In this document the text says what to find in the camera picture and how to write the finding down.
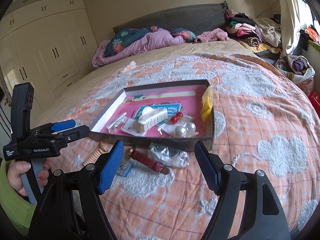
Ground left hand painted nails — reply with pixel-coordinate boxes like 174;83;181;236
6;160;52;197

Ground red bead earrings bag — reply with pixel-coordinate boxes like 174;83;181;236
157;111;194;137

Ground white hair claw clip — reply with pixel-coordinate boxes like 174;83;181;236
138;106;168;132

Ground clothes on window sill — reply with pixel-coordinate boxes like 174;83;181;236
299;24;320;45

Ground floral dark pillow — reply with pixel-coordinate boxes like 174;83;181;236
104;25;196;55

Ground blue box of earrings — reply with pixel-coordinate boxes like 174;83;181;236
116;159;132;177

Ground small clear jewelry bag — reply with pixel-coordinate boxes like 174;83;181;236
106;112;127;134

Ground pile of clothes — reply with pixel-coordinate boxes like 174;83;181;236
225;9;283;54

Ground orange spiral hair tie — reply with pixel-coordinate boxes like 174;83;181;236
82;141;110;167

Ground red leather watch strap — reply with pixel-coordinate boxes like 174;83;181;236
130;149;171;176

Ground cream built-in wardrobe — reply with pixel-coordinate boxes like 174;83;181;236
1;0;97;121

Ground green sleeve forearm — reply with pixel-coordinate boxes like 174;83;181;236
0;160;35;237

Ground purple crumpled duvet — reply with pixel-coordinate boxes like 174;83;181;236
92;28;186;67

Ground pink fuzzy garment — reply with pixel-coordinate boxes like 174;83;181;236
194;28;229;43

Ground dark grey headboard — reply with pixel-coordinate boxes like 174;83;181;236
113;1;228;35

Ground cream curtain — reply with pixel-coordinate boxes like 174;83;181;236
279;0;306;57

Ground clear crinkled plastic bag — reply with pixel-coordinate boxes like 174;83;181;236
148;143;190;168

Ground yellow item plastic bag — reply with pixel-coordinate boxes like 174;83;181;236
201;85;214;121

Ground stud earrings card bag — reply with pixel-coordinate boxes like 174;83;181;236
121;118;147;137

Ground shallow cardboard box tray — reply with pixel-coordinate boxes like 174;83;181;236
89;80;214;151

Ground bag of clothes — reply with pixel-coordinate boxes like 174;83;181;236
275;55;316;96

